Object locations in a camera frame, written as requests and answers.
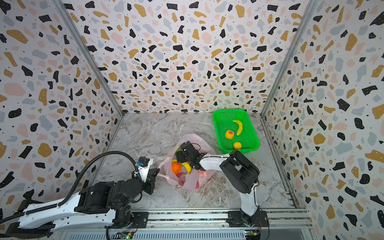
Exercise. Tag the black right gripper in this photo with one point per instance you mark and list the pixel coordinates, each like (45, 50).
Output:
(190, 150)

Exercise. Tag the aluminium corner post right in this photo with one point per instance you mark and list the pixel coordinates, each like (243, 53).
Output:
(312, 4)

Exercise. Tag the yellow banana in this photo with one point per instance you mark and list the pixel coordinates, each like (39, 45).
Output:
(240, 127)

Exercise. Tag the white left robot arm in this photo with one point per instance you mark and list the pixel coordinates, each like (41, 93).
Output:
(105, 204)

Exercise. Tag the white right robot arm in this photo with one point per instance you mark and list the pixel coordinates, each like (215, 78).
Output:
(239, 170)

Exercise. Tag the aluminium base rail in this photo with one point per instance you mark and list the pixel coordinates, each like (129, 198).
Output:
(203, 224)

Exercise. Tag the green plastic basket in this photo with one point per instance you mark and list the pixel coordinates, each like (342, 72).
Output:
(223, 121)

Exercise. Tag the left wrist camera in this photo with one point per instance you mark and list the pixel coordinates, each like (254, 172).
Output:
(142, 168)

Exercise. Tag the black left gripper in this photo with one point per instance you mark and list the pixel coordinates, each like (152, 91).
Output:
(152, 180)

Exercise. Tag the pink plastic bag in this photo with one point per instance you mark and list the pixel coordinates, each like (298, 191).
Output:
(187, 180)

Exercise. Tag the aluminium corner post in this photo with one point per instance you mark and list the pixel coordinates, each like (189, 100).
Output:
(312, 4)
(65, 16)

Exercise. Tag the orange fruit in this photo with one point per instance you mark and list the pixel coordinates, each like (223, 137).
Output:
(176, 168)

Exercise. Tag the yellow lemon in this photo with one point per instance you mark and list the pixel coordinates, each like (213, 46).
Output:
(237, 145)

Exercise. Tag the aluminium corner post left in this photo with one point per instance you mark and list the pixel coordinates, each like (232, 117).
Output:
(65, 16)

